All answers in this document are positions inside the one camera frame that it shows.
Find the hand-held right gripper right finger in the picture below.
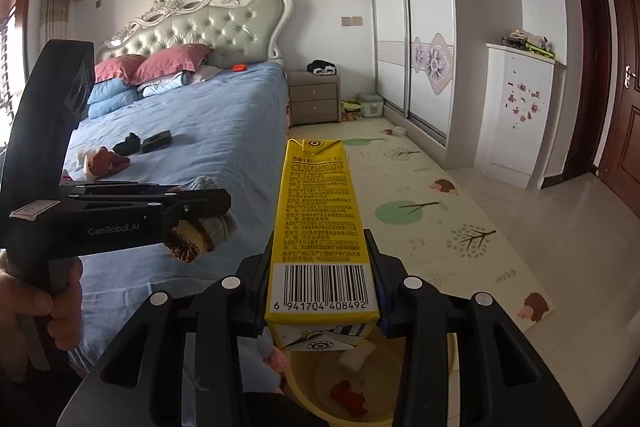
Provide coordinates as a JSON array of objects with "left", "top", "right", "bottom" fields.
[{"left": 364, "top": 229, "right": 583, "bottom": 427}]

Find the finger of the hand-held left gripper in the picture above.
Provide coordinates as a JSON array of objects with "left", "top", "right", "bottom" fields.
[
  {"left": 145, "top": 188, "right": 232, "bottom": 238},
  {"left": 62, "top": 181, "right": 181, "bottom": 198}
]

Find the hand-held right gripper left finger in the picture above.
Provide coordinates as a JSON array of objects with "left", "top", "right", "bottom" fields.
[{"left": 57, "top": 229, "right": 276, "bottom": 427}]

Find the small black object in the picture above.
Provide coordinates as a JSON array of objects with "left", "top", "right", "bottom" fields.
[{"left": 112, "top": 133, "right": 142, "bottom": 155}]

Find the yellow plastic bin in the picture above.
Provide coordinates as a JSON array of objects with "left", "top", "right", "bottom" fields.
[{"left": 282, "top": 332, "right": 458, "bottom": 427}]

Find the yellow milk carton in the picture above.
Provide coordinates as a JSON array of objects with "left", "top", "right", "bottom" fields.
[{"left": 264, "top": 138, "right": 379, "bottom": 352}]

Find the person's left hand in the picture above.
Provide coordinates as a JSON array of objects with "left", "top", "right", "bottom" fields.
[{"left": 0, "top": 257, "right": 83, "bottom": 383}]

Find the brown plush toy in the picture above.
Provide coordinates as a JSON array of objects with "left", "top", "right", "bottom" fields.
[{"left": 85, "top": 146, "right": 132, "bottom": 178}]

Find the black square box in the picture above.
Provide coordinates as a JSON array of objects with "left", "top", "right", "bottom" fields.
[{"left": 141, "top": 130, "right": 174, "bottom": 154}]

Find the patterned play mat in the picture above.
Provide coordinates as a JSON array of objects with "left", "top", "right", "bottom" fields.
[{"left": 287, "top": 117, "right": 556, "bottom": 358}]

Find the folded blue quilt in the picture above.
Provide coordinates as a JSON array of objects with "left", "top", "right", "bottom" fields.
[{"left": 86, "top": 79, "right": 143, "bottom": 118}]

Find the bed with blue sheet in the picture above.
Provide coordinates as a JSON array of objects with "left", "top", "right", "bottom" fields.
[{"left": 62, "top": 59, "right": 291, "bottom": 427}]

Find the red crumpled wrapper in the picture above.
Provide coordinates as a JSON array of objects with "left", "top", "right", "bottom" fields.
[{"left": 331, "top": 381, "right": 368, "bottom": 417}]

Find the folded patterned quilt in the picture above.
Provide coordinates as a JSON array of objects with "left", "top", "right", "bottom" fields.
[{"left": 137, "top": 72, "right": 196, "bottom": 98}]

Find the pink pillow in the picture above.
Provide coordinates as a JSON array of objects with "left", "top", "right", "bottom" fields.
[
  {"left": 94, "top": 54, "right": 148, "bottom": 84},
  {"left": 134, "top": 44, "right": 215, "bottom": 85}
]

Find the grey nightstand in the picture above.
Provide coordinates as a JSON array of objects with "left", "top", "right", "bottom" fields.
[{"left": 286, "top": 70, "right": 342, "bottom": 126}]

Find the window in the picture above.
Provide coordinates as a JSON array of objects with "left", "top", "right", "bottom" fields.
[{"left": 0, "top": 0, "right": 33, "bottom": 148}]

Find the tufted green headboard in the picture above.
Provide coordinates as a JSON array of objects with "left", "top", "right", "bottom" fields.
[{"left": 95, "top": 0, "right": 294, "bottom": 62}]

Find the green and white storage box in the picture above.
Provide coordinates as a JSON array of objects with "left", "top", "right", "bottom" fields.
[{"left": 356, "top": 93, "right": 385, "bottom": 118}]

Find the beige curtain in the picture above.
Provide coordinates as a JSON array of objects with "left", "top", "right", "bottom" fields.
[{"left": 40, "top": 0, "right": 73, "bottom": 45}]

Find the white cabinet with stickers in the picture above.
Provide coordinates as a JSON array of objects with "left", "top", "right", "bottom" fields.
[{"left": 482, "top": 42, "right": 568, "bottom": 190}]

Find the green and black clutter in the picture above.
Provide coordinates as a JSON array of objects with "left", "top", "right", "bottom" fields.
[{"left": 501, "top": 29, "right": 556, "bottom": 58}]

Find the white sliding door wardrobe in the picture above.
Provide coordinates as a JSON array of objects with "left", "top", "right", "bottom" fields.
[{"left": 362, "top": 0, "right": 458, "bottom": 150}]

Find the dark wooden door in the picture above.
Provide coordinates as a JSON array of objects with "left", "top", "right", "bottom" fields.
[{"left": 555, "top": 0, "right": 640, "bottom": 218}]

